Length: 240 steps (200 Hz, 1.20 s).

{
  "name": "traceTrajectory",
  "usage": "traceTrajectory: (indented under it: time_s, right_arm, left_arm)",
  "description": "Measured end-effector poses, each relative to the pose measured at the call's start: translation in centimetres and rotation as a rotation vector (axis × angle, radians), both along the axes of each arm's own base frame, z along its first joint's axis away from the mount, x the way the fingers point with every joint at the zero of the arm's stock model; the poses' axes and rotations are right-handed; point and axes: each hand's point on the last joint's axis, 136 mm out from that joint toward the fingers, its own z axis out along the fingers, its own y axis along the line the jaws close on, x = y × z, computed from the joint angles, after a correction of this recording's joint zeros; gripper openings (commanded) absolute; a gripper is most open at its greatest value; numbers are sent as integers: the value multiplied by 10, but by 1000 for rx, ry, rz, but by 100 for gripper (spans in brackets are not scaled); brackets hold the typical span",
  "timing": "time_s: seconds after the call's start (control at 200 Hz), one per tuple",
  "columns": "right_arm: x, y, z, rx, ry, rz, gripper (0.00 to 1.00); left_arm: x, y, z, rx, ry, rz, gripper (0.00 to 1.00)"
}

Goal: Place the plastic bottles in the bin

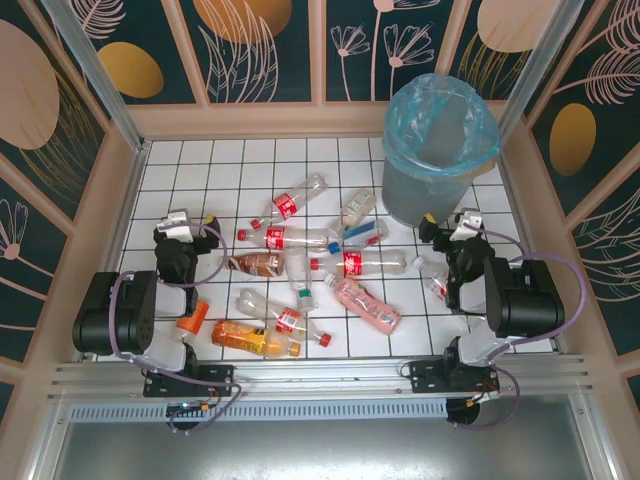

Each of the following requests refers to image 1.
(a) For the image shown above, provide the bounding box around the aluminium side rail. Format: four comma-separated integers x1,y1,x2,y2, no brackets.
99,140,152,274
499,159,531,256

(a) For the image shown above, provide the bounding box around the grey slotted cable duct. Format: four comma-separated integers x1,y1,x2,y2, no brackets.
67,401,450,422

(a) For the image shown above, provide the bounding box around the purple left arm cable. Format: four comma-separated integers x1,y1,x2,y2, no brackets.
108,223,245,437

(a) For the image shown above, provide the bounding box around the aluminium frame post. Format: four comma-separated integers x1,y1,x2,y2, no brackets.
39,0,151,154
492,0,586,146

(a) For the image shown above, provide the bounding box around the clear bottle blue label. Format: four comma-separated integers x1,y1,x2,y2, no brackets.
327,218,391,251

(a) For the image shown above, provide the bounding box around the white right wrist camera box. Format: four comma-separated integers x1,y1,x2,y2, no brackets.
452,209,485,235

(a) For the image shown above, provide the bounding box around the blue plastic bin liner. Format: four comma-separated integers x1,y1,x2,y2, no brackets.
382,73,502,182

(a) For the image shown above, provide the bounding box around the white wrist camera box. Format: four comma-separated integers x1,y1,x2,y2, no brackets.
153,209,195,237
452,209,485,235

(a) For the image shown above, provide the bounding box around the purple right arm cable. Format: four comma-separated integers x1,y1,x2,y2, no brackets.
447,223,587,432

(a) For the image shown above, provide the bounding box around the small orange drink bottle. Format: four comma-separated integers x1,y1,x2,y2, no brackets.
174,298,210,346

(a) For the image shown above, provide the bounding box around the clear bottle white green label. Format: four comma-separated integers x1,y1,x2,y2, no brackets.
341,188,379,229

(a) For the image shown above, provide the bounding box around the brown drink bottle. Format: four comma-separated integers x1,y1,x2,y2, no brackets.
227,252,286,279

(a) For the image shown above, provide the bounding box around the pink drink bottle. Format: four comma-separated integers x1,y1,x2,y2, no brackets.
324,273,403,337

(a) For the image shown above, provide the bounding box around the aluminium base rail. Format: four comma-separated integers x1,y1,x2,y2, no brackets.
47,353,594,401

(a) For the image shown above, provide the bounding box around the orange juice bottle yellow label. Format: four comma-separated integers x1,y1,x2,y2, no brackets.
209,318,302,360

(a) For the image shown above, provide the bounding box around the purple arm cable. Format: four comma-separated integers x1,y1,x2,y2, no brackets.
447,223,587,432
108,223,245,437

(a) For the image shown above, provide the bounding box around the clear cola bottle red label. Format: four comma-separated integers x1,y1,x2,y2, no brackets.
237,224,346,251
235,288,334,349
251,173,330,232
309,248,407,278

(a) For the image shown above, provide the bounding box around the small clear bottle white cap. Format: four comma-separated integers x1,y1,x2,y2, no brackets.
412,255,450,302

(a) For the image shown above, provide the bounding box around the grey metal base sheet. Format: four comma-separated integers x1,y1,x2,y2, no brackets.
52,394,599,480

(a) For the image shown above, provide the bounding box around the grey metal bin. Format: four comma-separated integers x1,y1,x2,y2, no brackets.
382,84,501,229

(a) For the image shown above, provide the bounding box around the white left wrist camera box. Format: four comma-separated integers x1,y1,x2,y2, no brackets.
153,209,195,237

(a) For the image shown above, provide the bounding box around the clear bottle green cap ring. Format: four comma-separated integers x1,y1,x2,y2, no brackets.
283,247,320,315

